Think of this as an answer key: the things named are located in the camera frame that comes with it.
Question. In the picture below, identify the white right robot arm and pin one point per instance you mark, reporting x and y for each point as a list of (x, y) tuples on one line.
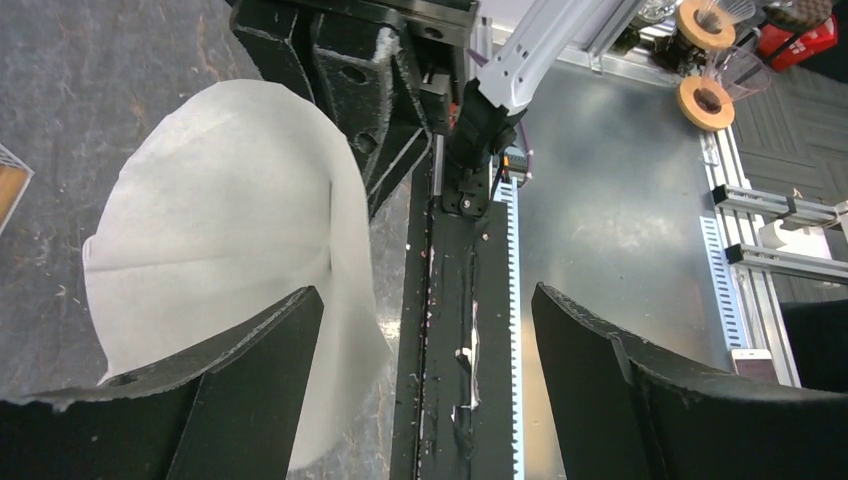
[(496, 96)]

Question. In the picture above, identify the single white paper filter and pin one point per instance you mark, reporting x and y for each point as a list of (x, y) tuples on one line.
[(239, 197)]

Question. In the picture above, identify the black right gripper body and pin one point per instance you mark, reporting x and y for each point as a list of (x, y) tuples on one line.
[(439, 32)]

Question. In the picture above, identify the white wire shelf rack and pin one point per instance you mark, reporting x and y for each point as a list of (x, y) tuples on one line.
[(15, 178)]

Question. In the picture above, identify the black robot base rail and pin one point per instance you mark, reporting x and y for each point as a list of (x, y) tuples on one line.
[(458, 412)]

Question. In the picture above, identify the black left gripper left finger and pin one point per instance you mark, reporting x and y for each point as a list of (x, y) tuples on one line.
[(225, 408)]

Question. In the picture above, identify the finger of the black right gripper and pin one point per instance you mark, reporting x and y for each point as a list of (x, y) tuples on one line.
[(372, 84), (268, 32)]

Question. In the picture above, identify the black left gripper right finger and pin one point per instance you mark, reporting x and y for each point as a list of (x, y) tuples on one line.
[(626, 408)]

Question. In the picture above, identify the smartphone on floor edge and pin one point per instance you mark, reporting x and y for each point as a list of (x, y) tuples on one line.
[(754, 364)]

